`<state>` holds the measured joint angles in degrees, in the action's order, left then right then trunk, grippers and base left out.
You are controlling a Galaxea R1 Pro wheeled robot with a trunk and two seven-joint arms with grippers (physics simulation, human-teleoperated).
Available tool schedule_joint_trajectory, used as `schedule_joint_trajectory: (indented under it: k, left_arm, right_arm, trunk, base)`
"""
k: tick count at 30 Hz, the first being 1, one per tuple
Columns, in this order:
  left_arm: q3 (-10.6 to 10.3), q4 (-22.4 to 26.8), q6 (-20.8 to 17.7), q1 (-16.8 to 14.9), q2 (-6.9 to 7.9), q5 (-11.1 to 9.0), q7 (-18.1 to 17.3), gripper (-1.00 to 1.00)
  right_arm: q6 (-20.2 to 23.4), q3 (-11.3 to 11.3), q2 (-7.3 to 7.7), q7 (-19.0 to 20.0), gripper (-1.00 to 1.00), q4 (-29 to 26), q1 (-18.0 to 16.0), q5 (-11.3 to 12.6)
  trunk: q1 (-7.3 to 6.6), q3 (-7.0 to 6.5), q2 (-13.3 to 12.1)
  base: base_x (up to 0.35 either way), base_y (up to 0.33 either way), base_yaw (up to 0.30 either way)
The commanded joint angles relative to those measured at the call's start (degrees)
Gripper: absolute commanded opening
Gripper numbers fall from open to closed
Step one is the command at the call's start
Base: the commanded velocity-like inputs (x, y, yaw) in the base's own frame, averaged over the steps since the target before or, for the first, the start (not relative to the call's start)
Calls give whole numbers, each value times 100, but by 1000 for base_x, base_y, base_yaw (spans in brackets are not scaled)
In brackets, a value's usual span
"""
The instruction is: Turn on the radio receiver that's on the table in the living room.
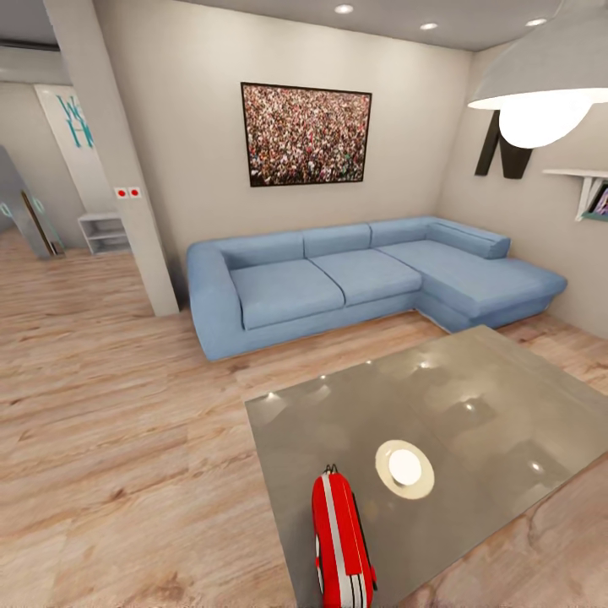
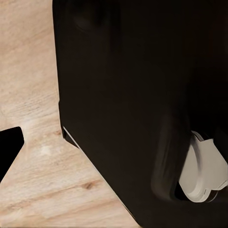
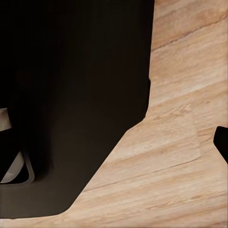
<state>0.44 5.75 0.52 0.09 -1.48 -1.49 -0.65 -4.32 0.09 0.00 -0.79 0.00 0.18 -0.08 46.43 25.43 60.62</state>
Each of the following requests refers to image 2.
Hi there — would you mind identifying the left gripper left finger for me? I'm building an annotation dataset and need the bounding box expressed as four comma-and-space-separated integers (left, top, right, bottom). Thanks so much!
0, 126, 24, 182

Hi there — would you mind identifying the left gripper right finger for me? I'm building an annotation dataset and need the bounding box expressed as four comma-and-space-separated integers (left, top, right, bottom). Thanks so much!
213, 126, 228, 163

